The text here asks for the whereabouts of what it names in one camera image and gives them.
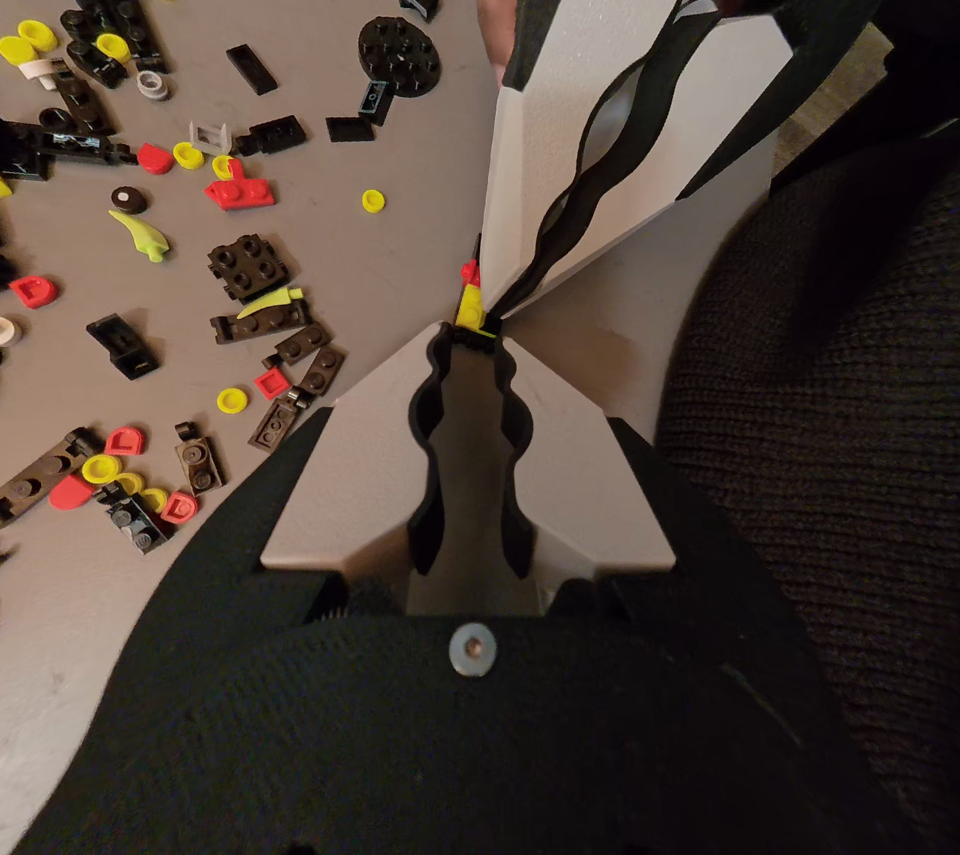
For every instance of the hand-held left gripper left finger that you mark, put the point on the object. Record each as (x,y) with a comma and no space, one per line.
(352,487)

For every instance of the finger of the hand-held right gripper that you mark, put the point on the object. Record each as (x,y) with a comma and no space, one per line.
(555,120)
(675,120)

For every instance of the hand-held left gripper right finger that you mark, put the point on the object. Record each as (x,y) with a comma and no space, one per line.
(585,495)

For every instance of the small yellow red lego assembly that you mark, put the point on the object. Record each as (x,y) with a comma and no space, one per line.
(471,304)

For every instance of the small round dark lego plate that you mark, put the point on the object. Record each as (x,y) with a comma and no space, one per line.
(398,56)

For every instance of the black lego clip piece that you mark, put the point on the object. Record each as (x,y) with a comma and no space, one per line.
(374,103)

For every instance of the single yellow round lego stud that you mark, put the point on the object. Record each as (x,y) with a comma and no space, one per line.
(373,200)

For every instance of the small black lego tile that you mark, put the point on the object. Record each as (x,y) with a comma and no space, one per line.
(349,129)
(251,69)

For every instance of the pile of loose lego pieces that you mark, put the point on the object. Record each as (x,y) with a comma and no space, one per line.
(247,266)

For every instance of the dark knit sweater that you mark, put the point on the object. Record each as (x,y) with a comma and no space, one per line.
(825,457)

